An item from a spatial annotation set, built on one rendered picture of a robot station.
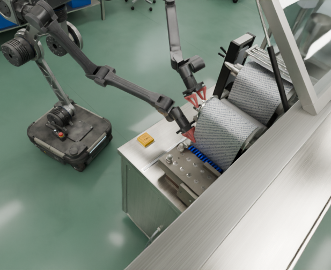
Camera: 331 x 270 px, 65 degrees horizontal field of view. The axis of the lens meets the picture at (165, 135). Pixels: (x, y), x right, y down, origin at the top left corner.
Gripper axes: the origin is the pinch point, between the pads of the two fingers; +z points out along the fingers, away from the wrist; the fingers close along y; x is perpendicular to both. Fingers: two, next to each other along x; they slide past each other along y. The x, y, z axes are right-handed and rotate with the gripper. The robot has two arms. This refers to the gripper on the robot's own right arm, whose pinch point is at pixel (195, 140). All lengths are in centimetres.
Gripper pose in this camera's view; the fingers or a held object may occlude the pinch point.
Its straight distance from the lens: 133.5
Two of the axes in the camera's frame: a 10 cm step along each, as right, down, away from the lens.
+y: -7.0, 5.0, -5.1
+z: 5.5, 8.3, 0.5
